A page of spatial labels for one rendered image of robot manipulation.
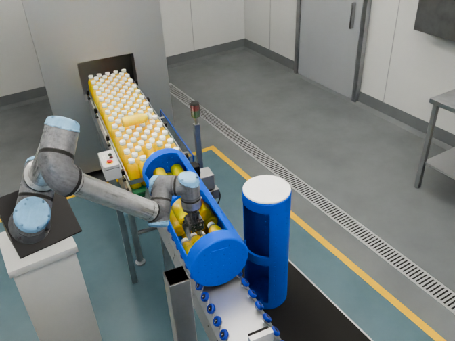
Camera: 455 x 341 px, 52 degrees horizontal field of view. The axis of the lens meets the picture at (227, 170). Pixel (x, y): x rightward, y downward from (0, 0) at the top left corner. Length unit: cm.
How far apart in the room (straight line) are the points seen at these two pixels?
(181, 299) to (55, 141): 70
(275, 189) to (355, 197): 184
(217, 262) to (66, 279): 80
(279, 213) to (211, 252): 68
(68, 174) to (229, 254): 86
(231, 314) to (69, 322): 95
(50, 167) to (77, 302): 115
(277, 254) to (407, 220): 171
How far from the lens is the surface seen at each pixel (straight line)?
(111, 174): 295
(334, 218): 415
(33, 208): 219
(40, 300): 256
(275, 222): 268
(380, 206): 438
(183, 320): 138
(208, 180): 315
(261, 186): 271
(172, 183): 204
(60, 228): 245
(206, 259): 211
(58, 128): 168
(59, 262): 244
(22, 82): 684
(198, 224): 215
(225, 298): 225
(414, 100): 559
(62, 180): 165
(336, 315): 322
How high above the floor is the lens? 262
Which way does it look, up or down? 34 degrees down
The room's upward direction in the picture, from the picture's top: 3 degrees counter-clockwise
